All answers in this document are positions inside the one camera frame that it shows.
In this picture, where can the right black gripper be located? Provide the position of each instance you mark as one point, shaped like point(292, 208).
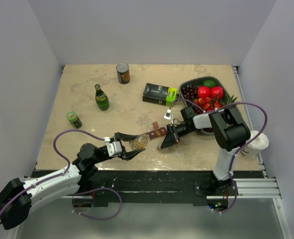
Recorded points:
point(171, 138)

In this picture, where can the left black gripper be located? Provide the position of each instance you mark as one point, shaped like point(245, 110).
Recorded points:
point(124, 155)

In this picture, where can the clear pill jar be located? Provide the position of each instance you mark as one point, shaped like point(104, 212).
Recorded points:
point(140, 142)

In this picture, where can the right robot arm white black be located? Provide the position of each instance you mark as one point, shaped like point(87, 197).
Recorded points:
point(230, 132)

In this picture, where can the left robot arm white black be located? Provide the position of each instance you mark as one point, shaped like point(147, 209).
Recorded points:
point(19, 198)

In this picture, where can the black green product box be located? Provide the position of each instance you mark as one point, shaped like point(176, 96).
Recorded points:
point(160, 95)

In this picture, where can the green glass bottle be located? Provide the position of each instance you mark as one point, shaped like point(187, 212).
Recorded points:
point(101, 98)

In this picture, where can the dark red grapes bunch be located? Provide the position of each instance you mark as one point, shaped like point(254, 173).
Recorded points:
point(189, 92)

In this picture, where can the red cherries cluster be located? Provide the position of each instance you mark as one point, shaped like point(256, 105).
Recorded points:
point(208, 103)

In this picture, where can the grey fruit tray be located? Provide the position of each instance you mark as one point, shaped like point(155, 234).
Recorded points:
point(197, 82)

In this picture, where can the red apple left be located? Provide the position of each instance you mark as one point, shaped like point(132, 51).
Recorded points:
point(203, 92)

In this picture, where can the red apple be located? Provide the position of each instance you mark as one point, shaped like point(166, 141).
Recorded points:
point(216, 92)
point(203, 92)

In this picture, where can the small green lidded jar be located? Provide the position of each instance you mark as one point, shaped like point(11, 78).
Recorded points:
point(74, 120)

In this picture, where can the red apple right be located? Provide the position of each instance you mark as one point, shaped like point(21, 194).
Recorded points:
point(216, 92)

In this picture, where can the green lime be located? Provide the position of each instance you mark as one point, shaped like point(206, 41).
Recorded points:
point(210, 83)

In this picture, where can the small pineapple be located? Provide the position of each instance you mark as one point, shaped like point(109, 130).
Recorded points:
point(229, 99)

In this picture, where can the orange labelled tin can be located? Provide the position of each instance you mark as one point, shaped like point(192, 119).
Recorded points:
point(123, 73)

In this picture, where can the white paper cup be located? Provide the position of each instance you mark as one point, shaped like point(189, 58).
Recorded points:
point(255, 147)

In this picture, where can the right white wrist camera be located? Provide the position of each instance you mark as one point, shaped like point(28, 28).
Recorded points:
point(168, 116)

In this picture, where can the black mounting base plate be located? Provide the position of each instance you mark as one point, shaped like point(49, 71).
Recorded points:
point(104, 196)

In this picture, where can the aluminium frame rail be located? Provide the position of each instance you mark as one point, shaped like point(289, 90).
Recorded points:
point(259, 186)

